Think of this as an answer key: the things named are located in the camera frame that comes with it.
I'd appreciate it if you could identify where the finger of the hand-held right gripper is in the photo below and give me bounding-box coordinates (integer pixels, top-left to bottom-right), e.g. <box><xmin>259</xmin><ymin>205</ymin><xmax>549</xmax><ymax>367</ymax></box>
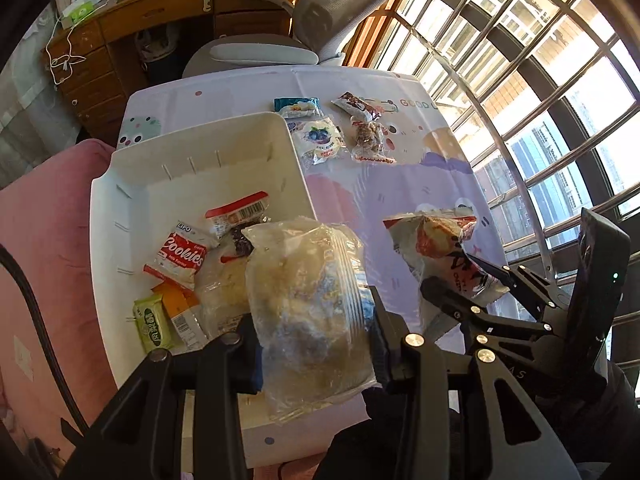
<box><xmin>420</xmin><ymin>276</ymin><xmax>556</xmax><ymax>356</ymax></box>
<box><xmin>464</xmin><ymin>253</ymin><xmax>572</xmax><ymax>312</ymax></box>

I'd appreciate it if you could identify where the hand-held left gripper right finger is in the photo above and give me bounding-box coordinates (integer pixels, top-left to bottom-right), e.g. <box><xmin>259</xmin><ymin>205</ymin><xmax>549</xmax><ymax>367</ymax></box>
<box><xmin>367</xmin><ymin>285</ymin><xmax>576</xmax><ymax>480</ymax></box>

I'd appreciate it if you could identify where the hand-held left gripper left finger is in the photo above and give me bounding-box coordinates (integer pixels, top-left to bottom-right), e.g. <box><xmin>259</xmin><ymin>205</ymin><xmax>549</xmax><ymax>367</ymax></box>
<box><xmin>60</xmin><ymin>312</ymin><xmax>265</xmax><ymax>480</ymax></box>

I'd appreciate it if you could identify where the large white red snack bag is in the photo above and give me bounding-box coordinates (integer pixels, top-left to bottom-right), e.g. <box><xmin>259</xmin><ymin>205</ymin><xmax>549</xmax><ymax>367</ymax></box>
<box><xmin>382</xmin><ymin>205</ymin><xmax>511</xmax><ymax>306</ymax></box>

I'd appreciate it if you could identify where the bread roll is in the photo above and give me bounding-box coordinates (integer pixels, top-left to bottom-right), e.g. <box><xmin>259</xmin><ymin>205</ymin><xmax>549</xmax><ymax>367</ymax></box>
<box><xmin>192</xmin><ymin>247</ymin><xmax>256</xmax><ymax>336</ymax></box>

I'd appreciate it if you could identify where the clear bag of rice crackers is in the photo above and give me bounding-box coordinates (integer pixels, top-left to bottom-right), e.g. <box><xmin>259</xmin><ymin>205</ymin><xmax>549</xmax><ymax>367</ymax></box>
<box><xmin>241</xmin><ymin>216</ymin><xmax>378</xmax><ymax>418</ymax></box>

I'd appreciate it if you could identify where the yellow orange snack packet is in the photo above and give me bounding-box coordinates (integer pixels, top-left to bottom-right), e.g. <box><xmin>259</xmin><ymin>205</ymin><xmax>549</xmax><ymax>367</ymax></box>
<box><xmin>152</xmin><ymin>280</ymin><xmax>211</xmax><ymax>351</ymax></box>

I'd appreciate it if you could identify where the small green packet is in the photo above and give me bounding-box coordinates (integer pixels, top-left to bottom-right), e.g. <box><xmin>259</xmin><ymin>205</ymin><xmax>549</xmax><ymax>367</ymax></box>
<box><xmin>132</xmin><ymin>294</ymin><xmax>176</xmax><ymax>355</ymax></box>

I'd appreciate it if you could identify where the red white cookies packet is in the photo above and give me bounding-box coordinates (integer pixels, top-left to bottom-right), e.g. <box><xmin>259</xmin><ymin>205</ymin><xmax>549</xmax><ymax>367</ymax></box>
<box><xmin>144</xmin><ymin>220</ymin><xmax>221</xmax><ymax>291</ymax></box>

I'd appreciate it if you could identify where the red chocolate cake packet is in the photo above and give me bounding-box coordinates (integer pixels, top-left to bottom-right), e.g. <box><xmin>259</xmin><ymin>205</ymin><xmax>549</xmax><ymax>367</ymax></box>
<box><xmin>205</xmin><ymin>191</ymin><xmax>273</xmax><ymax>261</ymax></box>

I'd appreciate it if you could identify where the clear nut candy packet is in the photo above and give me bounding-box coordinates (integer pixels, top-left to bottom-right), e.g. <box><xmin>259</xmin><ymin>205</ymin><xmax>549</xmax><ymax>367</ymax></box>
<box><xmin>350</xmin><ymin>115</ymin><xmax>397</xmax><ymax>165</ymax></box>

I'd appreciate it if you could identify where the white plastic bin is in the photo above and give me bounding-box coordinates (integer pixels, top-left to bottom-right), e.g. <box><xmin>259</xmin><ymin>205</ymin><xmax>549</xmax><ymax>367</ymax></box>
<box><xmin>89</xmin><ymin>111</ymin><xmax>371</xmax><ymax>433</ymax></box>

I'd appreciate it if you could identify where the white blueberry packet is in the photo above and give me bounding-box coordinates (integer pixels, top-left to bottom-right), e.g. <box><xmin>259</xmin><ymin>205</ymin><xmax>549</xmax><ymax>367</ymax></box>
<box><xmin>290</xmin><ymin>116</ymin><xmax>346</xmax><ymax>166</ymax></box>

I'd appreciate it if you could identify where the small brown red packet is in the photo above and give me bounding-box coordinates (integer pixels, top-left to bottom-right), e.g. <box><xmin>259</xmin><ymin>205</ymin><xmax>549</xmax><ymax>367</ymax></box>
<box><xmin>331</xmin><ymin>91</ymin><xmax>388</xmax><ymax>123</ymax></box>

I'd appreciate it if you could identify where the small teal packet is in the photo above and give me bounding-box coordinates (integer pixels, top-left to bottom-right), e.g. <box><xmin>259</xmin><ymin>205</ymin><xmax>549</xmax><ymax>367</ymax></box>
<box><xmin>272</xmin><ymin>96</ymin><xmax>322</xmax><ymax>120</ymax></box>

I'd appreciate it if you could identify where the person's right forearm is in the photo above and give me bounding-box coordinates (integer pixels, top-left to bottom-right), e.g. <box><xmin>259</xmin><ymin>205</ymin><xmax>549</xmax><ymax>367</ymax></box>
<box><xmin>560</xmin><ymin>360</ymin><xmax>640</xmax><ymax>480</ymax></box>

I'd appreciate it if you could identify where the cartoon printed tablecloth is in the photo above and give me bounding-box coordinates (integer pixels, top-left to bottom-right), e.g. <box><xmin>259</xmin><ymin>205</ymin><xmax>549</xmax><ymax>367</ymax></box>
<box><xmin>116</xmin><ymin>64</ymin><xmax>521</xmax><ymax>468</ymax></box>

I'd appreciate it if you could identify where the metal window grille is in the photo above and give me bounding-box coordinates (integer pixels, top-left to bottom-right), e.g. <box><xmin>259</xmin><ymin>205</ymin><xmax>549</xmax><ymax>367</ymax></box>
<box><xmin>350</xmin><ymin>0</ymin><xmax>640</xmax><ymax>411</ymax></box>

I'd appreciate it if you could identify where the white lace furniture cover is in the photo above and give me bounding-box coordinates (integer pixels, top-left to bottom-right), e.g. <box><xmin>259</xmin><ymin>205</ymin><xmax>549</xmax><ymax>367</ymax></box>
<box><xmin>0</xmin><ymin>35</ymin><xmax>83</xmax><ymax>191</ymax></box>

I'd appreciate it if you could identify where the white plastic bag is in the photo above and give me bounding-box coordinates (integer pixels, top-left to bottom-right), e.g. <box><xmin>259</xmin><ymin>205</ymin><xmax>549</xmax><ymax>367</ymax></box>
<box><xmin>135</xmin><ymin>27</ymin><xmax>181</xmax><ymax>68</ymax></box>

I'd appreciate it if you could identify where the grey office chair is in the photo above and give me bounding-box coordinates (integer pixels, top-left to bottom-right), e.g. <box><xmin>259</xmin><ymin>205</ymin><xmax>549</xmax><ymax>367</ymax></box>
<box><xmin>181</xmin><ymin>0</ymin><xmax>421</xmax><ymax>78</ymax></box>

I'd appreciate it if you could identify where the wooden desk with drawers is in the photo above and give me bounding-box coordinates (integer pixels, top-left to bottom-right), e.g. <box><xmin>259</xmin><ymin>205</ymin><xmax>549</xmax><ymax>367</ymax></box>
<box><xmin>40</xmin><ymin>0</ymin><xmax>306</xmax><ymax>131</ymax></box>

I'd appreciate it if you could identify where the green tissue box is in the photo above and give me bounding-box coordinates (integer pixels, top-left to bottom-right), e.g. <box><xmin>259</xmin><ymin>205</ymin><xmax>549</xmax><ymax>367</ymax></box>
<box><xmin>60</xmin><ymin>0</ymin><xmax>96</xmax><ymax>26</ymax></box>

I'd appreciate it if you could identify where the black cable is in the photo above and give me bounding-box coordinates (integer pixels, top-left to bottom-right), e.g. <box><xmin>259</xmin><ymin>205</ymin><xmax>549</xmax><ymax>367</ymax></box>
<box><xmin>0</xmin><ymin>242</ymin><xmax>91</xmax><ymax>436</ymax></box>

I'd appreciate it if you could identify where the white charger cable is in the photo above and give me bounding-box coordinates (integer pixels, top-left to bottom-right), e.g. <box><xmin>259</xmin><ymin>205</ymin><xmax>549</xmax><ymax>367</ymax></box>
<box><xmin>45</xmin><ymin>0</ymin><xmax>88</xmax><ymax>86</ymax></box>

